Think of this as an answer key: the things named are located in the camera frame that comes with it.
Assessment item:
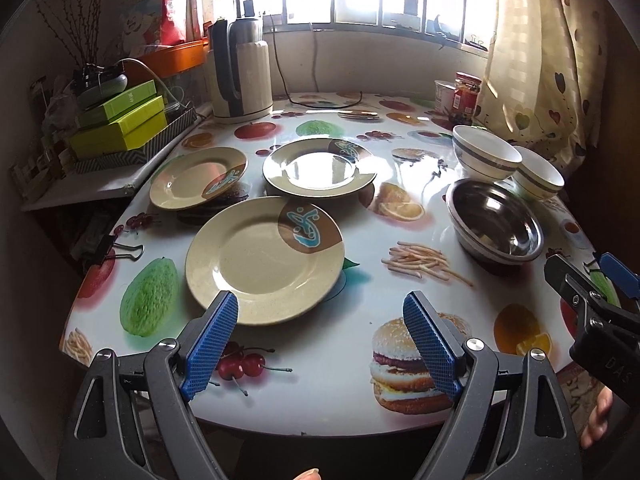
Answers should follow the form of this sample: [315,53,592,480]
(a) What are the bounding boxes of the white electric kettle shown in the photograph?
[206,18,273,124]

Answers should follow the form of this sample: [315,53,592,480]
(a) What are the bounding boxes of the black white zigzag box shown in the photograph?
[74,106,198,174]

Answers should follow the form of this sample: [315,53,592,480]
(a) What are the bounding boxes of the stainless steel bowl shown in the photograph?
[446,179,544,266]

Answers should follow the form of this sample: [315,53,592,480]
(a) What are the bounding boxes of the black power cable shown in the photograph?
[267,13,364,111]

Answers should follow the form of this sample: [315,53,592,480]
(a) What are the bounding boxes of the fruit print tablecloth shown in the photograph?
[60,96,597,437]

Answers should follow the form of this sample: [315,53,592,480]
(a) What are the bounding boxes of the red snack package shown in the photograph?
[114,0,202,56]

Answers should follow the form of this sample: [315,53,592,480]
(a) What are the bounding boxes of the heart pattern curtain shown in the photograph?
[476,0,608,177]

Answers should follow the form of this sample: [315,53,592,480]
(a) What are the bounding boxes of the black binder clip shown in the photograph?
[84,235,144,270]

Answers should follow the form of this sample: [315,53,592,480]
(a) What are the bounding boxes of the white plastic cup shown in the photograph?
[435,80,456,115]

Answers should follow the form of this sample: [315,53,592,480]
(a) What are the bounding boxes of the orange shelf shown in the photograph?
[124,39,208,86]

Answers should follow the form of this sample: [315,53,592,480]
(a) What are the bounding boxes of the upper green box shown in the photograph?
[76,80,156,129]

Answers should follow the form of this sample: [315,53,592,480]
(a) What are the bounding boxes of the left hand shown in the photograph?
[294,468,321,480]

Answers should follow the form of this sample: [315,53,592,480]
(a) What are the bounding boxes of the right hand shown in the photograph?
[580,387,614,450]

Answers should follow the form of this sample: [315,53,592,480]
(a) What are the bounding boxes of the beige plate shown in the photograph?
[149,146,248,210]
[184,196,345,326]
[262,138,380,198]

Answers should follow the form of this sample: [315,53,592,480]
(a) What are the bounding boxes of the lower yellow-green box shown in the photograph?
[68,96,167,159]

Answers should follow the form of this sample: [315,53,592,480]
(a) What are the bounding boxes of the red label sauce jar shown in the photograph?
[449,72,482,125]

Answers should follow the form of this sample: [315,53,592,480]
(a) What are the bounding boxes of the white striped bowl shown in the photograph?
[452,125,523,182]
[511,146,564,202]

